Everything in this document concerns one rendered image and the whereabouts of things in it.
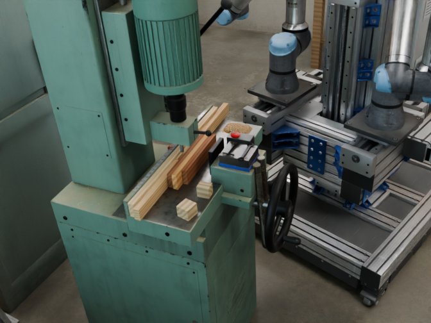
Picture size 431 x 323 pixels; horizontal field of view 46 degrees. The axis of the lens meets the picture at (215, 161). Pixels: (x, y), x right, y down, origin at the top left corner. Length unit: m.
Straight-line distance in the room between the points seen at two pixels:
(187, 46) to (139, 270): 0.79
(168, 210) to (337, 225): 1.17
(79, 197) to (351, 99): 1.17
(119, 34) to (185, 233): 0.58
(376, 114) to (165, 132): 0.84
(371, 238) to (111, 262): 1.20
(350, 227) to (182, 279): 1.04
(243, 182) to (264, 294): 0.99
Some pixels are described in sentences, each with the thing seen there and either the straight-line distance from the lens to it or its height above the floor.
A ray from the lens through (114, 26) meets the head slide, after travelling 1.45.
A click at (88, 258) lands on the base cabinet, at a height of 0.56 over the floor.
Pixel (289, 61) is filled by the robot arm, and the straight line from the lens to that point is 2.19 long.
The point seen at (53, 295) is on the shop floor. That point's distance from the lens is 2.60.
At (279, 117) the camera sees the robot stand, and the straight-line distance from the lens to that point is 2.23.
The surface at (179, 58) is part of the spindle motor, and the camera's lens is 1.39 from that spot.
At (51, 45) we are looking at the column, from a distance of 1.57.
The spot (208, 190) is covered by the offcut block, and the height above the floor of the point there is 0.93.
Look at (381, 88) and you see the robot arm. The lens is 1.68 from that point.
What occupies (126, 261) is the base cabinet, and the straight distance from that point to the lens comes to 1.77.
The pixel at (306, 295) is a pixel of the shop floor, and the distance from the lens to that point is 2.43.
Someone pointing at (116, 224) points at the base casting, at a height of 0.77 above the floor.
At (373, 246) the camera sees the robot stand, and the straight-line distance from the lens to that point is 2.39.
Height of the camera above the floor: 1.85
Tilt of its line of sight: 35 degrees down
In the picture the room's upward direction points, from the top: 4 degrees counter-clockwise
